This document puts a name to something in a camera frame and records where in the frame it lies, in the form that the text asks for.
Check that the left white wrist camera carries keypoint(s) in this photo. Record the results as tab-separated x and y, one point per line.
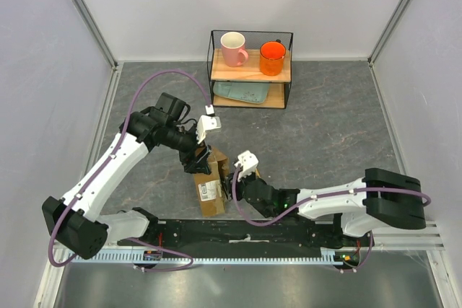
207	123

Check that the black wire wooden shelf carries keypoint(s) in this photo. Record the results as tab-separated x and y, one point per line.
218	71

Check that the teal rectangular plate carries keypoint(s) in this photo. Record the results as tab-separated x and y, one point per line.
251	92

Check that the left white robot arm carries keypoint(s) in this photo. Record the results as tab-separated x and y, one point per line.
75	220

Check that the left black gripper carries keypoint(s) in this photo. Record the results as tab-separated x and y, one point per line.
196	164

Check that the slotted cable duct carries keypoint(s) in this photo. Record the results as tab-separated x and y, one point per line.
139	256

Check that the pink ceramic mug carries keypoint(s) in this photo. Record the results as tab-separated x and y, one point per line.
233	49

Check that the orange glass cup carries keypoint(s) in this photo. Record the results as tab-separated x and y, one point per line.
272	55

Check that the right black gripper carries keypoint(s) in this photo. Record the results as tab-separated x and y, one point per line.
227	185

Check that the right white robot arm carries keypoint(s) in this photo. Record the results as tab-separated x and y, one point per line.
379	198

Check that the brown cardboard express box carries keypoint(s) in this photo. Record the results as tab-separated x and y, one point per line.
210	188

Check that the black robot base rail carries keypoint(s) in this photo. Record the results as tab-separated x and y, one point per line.
288	238

